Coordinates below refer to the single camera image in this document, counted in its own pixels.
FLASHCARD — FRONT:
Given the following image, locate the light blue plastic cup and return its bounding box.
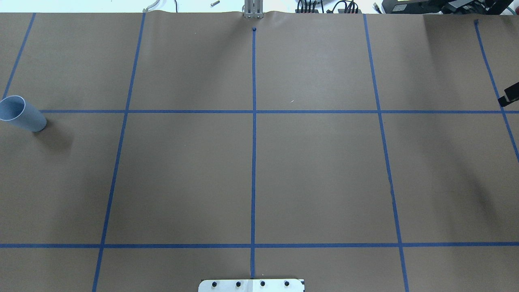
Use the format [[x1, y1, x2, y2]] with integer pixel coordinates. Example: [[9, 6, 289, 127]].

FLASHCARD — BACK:
[[0, 95, 47, 132]]

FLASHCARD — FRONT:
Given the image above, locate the black equipment box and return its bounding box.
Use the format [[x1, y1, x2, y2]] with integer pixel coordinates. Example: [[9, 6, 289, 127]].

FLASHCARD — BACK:
[[382, 0, 518, 15]]

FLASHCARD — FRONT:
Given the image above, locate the black cables bundle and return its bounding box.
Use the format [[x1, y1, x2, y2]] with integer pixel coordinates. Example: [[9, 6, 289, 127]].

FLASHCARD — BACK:
[[296, 0, 362, 15]]

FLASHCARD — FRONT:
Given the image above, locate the grey metal camera post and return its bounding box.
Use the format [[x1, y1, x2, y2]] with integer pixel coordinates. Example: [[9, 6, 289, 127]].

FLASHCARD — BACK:
[[243, 0, 264, 19]]

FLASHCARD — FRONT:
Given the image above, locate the white metal base plate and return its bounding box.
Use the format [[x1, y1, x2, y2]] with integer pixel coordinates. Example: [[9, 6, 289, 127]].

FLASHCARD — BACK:
[[198, 279, 305, 292]]

